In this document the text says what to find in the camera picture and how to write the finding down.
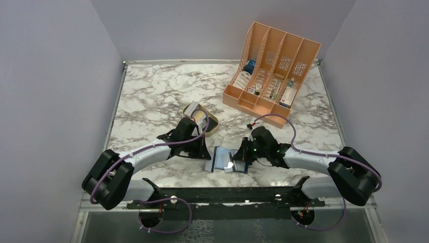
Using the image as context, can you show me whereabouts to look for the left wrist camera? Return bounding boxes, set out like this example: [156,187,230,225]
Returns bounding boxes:
[196,117,207,133]

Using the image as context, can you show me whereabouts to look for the blue round container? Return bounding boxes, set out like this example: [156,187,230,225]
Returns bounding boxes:
[243,59,256,75]

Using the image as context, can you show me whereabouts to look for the small items in organizer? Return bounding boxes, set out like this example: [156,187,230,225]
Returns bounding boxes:
[247,83,263,96]

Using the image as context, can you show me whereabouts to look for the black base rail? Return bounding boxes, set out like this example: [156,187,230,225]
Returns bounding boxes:
[126,186,325,220]

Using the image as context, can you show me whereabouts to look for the blue leather card holder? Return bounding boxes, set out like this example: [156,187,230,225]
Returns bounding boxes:
[204,146,249,174]

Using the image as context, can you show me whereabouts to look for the credit cards in tray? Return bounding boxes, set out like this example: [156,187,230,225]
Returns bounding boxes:
[183,101,206,121]

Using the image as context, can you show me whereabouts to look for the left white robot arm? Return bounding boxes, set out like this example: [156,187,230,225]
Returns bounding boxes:
[81,117,211,210]

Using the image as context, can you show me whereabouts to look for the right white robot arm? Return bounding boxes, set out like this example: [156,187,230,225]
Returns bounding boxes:
[232,127,381,206]

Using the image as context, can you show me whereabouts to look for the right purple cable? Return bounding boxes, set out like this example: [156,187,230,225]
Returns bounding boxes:
[248,114,383,193]

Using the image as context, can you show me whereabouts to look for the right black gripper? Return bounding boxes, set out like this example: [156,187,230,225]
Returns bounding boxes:
[233,136,269,162]

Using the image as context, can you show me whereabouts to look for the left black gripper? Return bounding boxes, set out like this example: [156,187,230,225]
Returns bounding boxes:
[182,134,211,160]

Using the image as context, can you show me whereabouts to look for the orange desk organizer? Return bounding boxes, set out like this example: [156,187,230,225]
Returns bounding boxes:
[223,22,321,128]

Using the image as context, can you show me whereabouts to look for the tan oval tray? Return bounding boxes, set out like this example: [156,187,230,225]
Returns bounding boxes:
[182,101,219,137]

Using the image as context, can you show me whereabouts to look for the white red box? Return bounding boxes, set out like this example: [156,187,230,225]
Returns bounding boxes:
[280,87,297,106]

